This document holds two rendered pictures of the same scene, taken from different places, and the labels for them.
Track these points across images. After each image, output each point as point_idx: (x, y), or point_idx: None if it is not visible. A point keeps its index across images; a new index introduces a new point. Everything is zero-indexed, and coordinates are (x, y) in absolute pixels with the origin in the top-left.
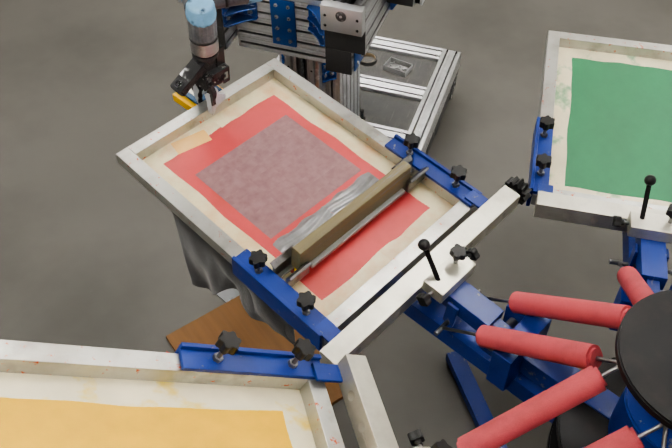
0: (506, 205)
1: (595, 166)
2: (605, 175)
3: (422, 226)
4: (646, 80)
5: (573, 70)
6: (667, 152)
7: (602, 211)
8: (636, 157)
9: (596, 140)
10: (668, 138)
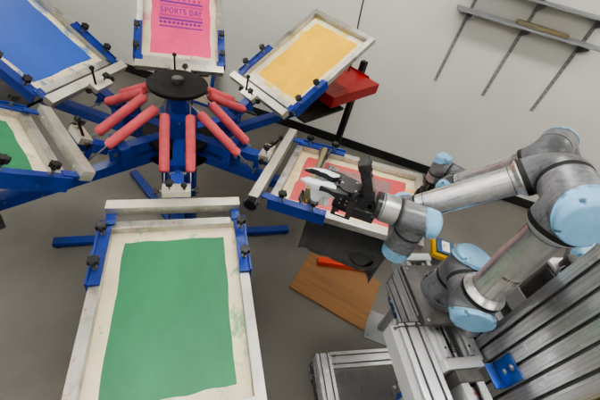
0: (254, 187)
1: (205, 256)
2: (198, 250)
3: (287, 190)
4: (162, 373)
5: (232, 362)
6: (153, 283)
7: (204, 199)
8: (177, 271)
9: (206, 279)
10: (150, 298)
